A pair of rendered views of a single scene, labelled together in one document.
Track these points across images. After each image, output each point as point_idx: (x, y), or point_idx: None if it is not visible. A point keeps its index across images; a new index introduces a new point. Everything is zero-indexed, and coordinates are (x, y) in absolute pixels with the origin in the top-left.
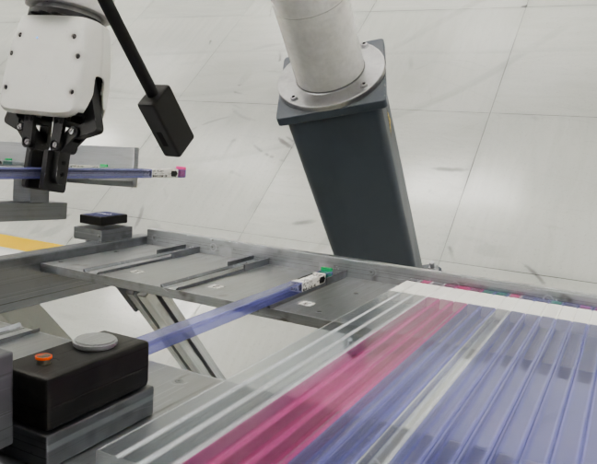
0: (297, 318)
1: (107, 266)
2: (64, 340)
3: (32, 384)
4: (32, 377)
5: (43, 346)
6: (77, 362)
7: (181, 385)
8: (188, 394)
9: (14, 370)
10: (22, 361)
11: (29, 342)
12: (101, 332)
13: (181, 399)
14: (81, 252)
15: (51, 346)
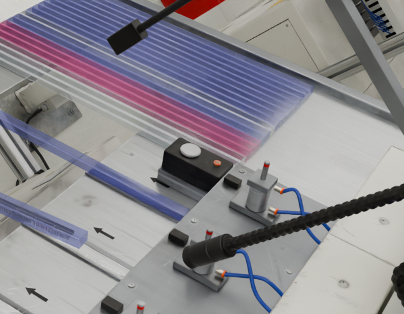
0: None
1: None
2: (57, 200)
3: (230, 169)
4: (229, 167)
5: (70, 207)
6: (213, 156)
7: (137, 154)
8: (149, 152)
9: (224, 173)
10: (215, 171)
11: (62, 215)
12: (181, 147)
13: (155, 154)
14: None
15: (70, 204)
